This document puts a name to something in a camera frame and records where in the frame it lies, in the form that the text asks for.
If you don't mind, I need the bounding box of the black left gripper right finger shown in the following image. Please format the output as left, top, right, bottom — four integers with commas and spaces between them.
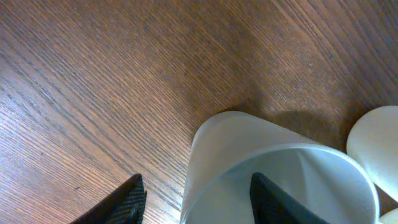
249, 172, 328, 224

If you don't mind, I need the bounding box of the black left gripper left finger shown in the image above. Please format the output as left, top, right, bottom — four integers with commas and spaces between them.
72, 174, 147, 224

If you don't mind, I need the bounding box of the grey cup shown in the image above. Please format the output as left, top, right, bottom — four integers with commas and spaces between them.
180, 111, 380, 223

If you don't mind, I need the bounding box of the cream cup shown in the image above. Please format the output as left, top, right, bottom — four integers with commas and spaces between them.
346, 106, 397, 200

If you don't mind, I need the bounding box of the mint green small bowl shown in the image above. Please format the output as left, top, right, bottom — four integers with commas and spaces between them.
378, 208, 398, 224

